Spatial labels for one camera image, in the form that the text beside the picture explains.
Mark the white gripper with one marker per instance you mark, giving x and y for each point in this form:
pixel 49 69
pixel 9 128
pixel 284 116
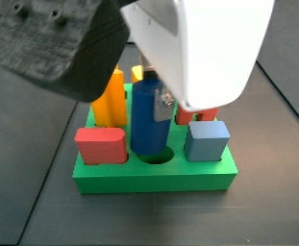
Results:
pixel 202 44

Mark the dark blue oval peg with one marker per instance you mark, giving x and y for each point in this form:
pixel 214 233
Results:
pixel 148 134

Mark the green shape sorter board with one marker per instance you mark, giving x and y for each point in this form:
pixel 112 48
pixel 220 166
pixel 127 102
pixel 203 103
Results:
pixel 163 172

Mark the tall red arch block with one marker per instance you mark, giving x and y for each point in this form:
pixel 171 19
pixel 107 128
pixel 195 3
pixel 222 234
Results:
pixel 184 116

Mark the yellow pentagon peg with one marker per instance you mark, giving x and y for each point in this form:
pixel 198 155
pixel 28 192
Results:
pixel 136 73

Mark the yellow star peg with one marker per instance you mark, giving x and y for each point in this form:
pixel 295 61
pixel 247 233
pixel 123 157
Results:
pixel 108 108

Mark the light blue square block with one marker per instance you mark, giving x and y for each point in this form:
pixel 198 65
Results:
pixel 206 140

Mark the red rounded block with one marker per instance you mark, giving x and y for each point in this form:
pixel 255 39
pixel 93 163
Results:
pixel 101 145

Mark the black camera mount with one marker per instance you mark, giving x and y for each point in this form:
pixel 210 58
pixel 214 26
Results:
pixel 61 44

